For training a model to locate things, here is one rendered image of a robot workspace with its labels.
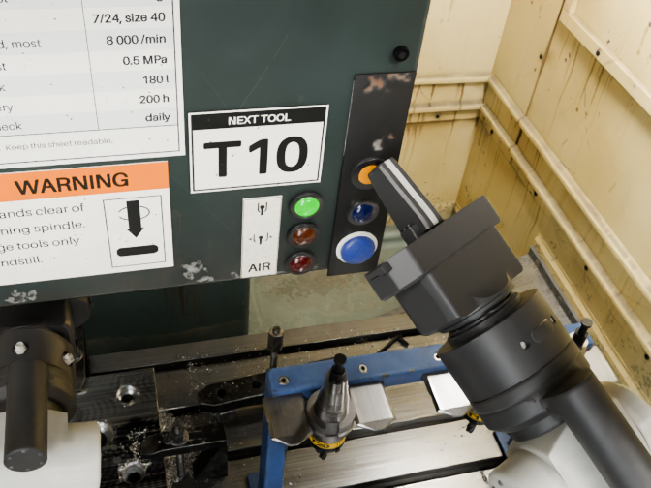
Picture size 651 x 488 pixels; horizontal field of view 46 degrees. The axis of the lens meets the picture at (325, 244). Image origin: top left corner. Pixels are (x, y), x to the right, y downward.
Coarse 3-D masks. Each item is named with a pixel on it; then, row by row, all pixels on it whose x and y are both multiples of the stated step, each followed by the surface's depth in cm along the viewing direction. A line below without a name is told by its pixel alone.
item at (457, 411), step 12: (432, 372) 103; (444, 372) 103; (432, 384) 102; (444, 384) 102; (456, 384) 102; (432, 396) 100; (444, 396) 100; (456, 396) 101; (444, 408) 99; (456, 408) 99; (468, 408) 99
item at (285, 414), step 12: (288, 396) 98; (300, 396) 98; (264, 408) 97; (276, 408) 97; (288, 408) 97; (300, 408) 97; (276, 420) 95; (288, 420) 95; (300, 420) 96; (276, 432) 94; (288, 432) 94; (300, 432) 94; (312, 432) 95; (288, 444) 93
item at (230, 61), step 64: (192, 0) 46; (256, 0) 47; (320, 0) 48; (384, 0) 49; (192, 64) 49; (256, 64) 50; (320, 64) 51; (384, 64) 52; (256, 192) 57; (320, 192) 59; (192, 256) 60; (320, 256) 64
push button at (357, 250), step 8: (352, 240) 63; (360, 240) 63; (368, 240) 63; (344, 248) 63; (352, 248) 63; (360, 248) 63; (368, 248) 63; (344, 256) 64; (352, 256) 64; (360, 256) 64; (368, 256) 64
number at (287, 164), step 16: (256, 144) 54; (272, 144) 54; (288, 144) 55; (304, 144) 55; (256, 160) 55; (272, 160) 55; (288, 160) 56; (304, 160) 56; (256, 176) 56; (272, 176) 57; (288, 176) 57
